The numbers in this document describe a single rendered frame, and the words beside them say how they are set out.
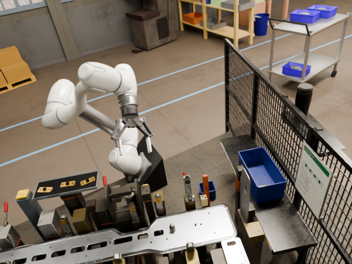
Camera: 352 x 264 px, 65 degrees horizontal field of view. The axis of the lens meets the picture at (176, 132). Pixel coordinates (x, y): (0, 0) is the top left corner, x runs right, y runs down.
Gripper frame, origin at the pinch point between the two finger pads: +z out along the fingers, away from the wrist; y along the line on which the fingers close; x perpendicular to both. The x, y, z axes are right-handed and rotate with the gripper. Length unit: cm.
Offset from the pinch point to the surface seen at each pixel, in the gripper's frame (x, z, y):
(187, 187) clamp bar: -20.5, 19.2, -34.9
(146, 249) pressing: -29, 46, -9
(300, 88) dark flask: 35, -17, -76
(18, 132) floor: -371, -116, 44
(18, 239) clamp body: -81, 30, 48
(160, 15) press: -376, -388, -261
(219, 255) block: -7, 55, -38
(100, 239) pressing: -46, 38, 9
